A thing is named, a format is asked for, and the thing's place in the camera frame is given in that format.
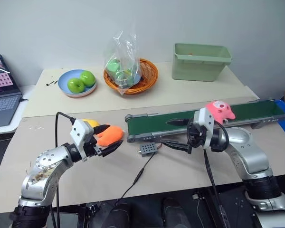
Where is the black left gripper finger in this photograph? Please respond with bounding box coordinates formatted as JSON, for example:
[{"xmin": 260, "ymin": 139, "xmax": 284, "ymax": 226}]
[
  {"xmin": 101, "ymin": 140, "xmax": 124, "ymax": 158},
  {"xmin": 93, "ymin": 123, "xmax": 111, "ymax": 136}
]

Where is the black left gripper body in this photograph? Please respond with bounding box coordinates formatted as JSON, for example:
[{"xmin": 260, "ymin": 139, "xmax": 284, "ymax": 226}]
[{"xmin": 82, "ymin": 134, "xmax": 104, "ymax": 159}]

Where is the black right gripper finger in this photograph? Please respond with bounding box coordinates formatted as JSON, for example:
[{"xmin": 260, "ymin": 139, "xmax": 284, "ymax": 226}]
[
  {"xmin": 161, "ymin": 140, "xmax": 193, "ymax": 155},
  {"xmin": 165, "ymin": 118, "xmax": 193, "ymax": 127}
]

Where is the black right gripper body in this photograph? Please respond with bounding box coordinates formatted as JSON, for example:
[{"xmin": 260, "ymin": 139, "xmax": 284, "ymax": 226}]
[{"xmin": 186, "ymin": 118, "xmax": 206, "ymax": 149}]

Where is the orange plush toy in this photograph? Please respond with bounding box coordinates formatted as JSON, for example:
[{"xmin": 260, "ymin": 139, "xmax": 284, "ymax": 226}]
[{"xmin": 95, "ymin": 126, "xmax": 124, "ymax": 146}]

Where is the yellow plush toy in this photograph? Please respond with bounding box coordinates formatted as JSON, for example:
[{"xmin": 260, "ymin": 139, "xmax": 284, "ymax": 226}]
[{"xmin": 82, "ymin": 118, "xmax": 101, "ymax": 128}]

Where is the green conveyor belt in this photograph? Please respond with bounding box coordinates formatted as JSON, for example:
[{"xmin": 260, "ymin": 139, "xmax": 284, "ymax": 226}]
[{"xmin": 124, "ymin": 99, "xmax": 285, "ymax": 143}]

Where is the pink plush toy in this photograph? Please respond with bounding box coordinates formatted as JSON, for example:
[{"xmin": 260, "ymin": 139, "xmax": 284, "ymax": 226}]
[{"xmin": 205, "ymin": 100, "xmax": 236, "ymax": 124}]

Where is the green apple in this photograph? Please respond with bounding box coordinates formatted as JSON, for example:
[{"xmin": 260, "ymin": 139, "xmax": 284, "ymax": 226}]
[
  {"xmin": 79, "ymin": 70, "xmax": 97, "ymax": 88},
  {"xmin": 66, "ymin": 77, "xmax": 86, "ymax": 94}
]

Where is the pale green plastic bin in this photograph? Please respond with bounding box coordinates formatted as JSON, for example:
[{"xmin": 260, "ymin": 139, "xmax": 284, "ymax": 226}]
[{"xmin": 172, "ymin": 43, "xmax": 233, "ymax": 82}]

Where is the orange woven basket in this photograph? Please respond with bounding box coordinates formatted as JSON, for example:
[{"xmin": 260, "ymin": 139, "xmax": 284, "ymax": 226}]
[{"xmin": 103, "ymin": 58, "xmax": 159, "ymax": 95}]

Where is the blue plate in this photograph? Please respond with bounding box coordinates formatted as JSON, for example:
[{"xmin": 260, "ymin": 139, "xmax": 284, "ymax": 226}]
[{"xmin": 57, "ymin": 69, "xmax": 97, "ymax": 97}]

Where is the green plastic item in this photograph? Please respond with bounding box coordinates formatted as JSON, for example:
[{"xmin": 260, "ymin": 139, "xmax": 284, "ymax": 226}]
[{"xmin": 105, "ymin": 59, "xmax": 139, "ymax": 86}]

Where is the dark rounded shape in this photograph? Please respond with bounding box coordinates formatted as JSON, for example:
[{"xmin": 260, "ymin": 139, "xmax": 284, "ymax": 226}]
[
  {"xmin": 162, "ymin": 197, "xmax": 191, "ymax": 228},
  {"xmin": 101, "ymin": 203, "xmax": 134, "ymax": 228}
]

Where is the clear plastic bag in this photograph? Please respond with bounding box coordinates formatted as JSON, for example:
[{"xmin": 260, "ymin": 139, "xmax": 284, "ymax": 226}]
[{"xmin": 103, "ymin": 30, "xmax": 142, "ymax": 96}]

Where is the grey laptop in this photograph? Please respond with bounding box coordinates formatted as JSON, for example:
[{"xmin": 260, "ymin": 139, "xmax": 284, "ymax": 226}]
[{"xmin": 0, "ymin": 54, "xmax": 23, "ymax": 129}]

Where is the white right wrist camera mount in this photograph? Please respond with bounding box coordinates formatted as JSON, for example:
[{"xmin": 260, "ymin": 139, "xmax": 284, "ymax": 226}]
[{"xmin": 193, "ymin": 108, "xmax": 216, "ymax": 150}]

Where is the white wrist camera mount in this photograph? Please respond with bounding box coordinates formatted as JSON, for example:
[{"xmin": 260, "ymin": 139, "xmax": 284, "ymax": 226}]
[
  {"xmin": 193, "ymin": 108, "xmax": 216, "ymax": 150},
  {"xmin": 70, "ymin": 119, "xmax": 95, "ymax": 162}
]

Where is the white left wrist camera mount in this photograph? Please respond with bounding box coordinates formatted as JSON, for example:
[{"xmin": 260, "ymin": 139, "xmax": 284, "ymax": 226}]
[{"xmin": 70, "ymin": 119, "xmax": 95, "ymax": 162}]

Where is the black controller power cable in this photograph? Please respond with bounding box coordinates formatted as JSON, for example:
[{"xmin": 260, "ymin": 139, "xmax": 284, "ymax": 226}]
[{"xmin": 114, "ymin": 152, "xmax": 156, "ymax": 208}]

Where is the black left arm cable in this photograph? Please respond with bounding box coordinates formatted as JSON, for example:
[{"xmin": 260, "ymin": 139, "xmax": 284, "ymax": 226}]
[{"xmin": 49, "ymin": 111, "xmax": 76, "ymax": 228}]

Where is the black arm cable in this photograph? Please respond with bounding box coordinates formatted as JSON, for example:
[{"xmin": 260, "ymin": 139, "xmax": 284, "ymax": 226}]
[
  {"xmin": 203, "ymin": 122, "xmax": 230, "ymax": 228},
  {"xmin": 49, "ymin": 111, "xmax": 76, "ymax": 228}
]

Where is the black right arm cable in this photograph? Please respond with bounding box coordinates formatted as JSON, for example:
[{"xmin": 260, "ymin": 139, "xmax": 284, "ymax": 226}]
[{"xmin": 203, "ymin": 122, "xmax": 230, "ymax": 228}]

